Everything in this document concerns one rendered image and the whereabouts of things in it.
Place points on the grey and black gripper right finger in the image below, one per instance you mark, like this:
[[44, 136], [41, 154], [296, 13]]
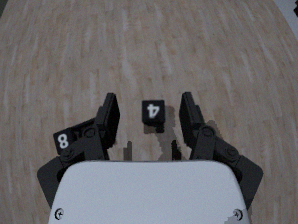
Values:
[[205, 145]]

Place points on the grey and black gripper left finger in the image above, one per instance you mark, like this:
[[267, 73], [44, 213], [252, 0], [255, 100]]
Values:
[[89, 146]]

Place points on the black calendar cube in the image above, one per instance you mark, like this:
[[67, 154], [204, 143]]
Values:
[[66, 137], [153, 112]]

